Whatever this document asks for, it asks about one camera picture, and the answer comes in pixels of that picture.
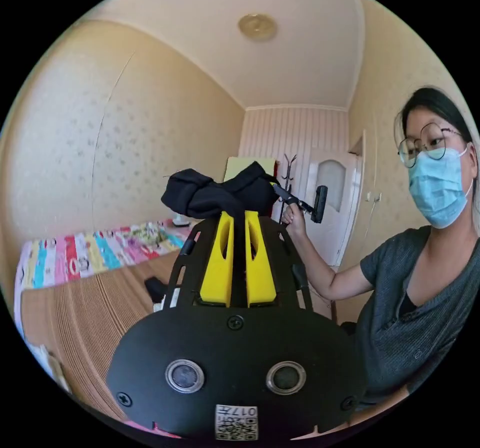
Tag person's body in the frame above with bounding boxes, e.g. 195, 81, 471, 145
326, 86, 480, 408

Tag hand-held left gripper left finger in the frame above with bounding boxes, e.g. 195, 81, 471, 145
199, 211, 236, 303

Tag white door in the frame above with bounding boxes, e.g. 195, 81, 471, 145
304, 147, 364, 269

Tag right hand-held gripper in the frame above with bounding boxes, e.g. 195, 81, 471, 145
272, 183, 316, 215

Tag person's right forearm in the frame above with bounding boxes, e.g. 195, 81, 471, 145
291, 227, 340, 302

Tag black coat rack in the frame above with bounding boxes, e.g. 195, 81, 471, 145
278, 153, 299, 225

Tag round ceiling lamp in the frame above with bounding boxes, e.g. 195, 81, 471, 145
237, 13, 279, 42

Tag pile of clothes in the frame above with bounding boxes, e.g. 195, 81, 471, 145
144, 276, 169, 312

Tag black pants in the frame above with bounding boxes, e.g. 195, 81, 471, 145
160, 161, 281, 221

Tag person's left forearm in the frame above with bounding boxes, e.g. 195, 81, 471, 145
350, 383, 412, 421

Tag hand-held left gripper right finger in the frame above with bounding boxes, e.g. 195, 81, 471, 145
245, 211, 279, 304

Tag person's right hand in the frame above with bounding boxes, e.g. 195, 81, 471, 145
281, 203, 308, 240

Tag bed with mat and sheet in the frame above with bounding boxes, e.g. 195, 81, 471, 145
14, 218, 198, 421

